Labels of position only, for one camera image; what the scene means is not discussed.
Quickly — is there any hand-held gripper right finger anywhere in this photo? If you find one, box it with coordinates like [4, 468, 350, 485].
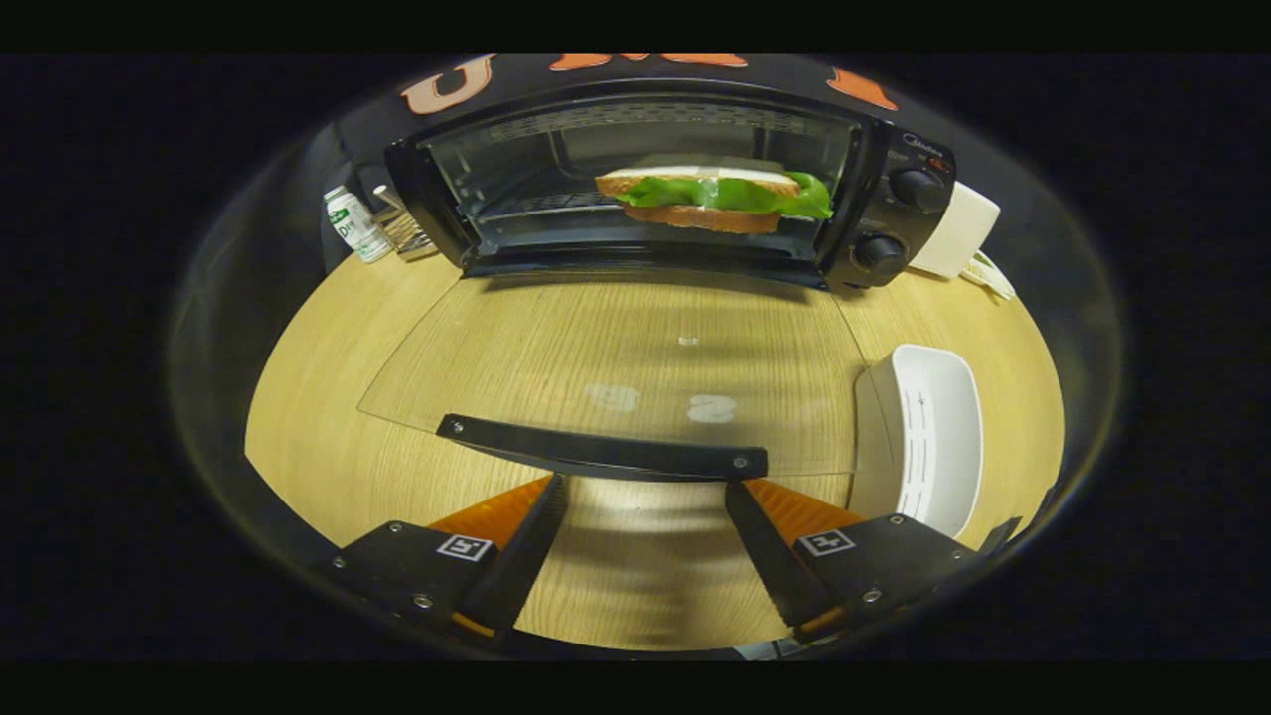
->
[725, 479, 982, 639]

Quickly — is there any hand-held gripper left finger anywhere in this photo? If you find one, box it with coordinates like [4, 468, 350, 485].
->
[328, 474, 569, 642]

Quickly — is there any black toaster oven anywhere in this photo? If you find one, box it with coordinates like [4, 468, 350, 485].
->
[357, 79, 959, 483]

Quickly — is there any lettuce sandwich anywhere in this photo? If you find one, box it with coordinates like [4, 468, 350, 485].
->
[594, 165, 835, 235]

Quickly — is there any white pop-up toaster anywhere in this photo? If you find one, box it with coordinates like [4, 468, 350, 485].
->
[909, 181, 1002, 280]

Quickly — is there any white plastic tray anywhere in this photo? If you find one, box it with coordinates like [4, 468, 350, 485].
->
[849, 343, 984, 539]

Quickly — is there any white divided bean dish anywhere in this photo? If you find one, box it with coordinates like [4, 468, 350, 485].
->
[958, 253, 1019, 302]

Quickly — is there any small white green-label bottle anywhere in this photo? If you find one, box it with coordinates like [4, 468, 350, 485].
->
[323, 185, 393, 264]

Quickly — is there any black backdrop cloth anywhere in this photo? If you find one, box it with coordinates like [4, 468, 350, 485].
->
[303, 53, 954, 274]

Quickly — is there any metal wire rack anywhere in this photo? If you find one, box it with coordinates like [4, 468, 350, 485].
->
[372, 184, 440, 263]

